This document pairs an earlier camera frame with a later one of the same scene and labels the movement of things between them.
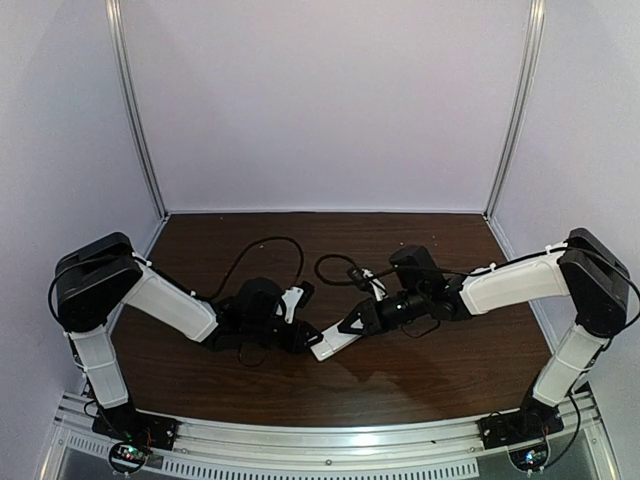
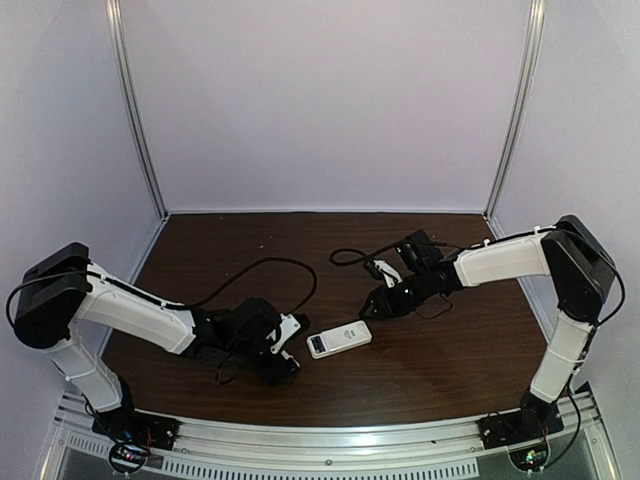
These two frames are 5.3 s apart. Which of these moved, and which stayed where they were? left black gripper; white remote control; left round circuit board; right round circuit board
Moved: white remote control; left black gripper
Stayed: left round circuit board; right round circuit board
